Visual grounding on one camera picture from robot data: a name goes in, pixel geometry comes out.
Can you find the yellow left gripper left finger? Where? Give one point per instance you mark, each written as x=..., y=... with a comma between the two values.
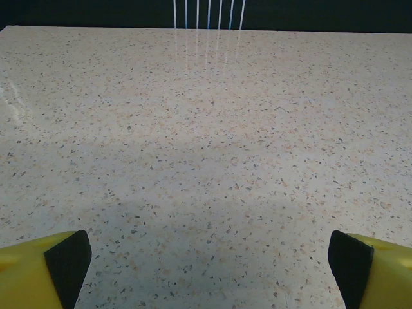
x=25, y=280

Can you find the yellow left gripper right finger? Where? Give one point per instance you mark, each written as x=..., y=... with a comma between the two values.
x=386, y=280

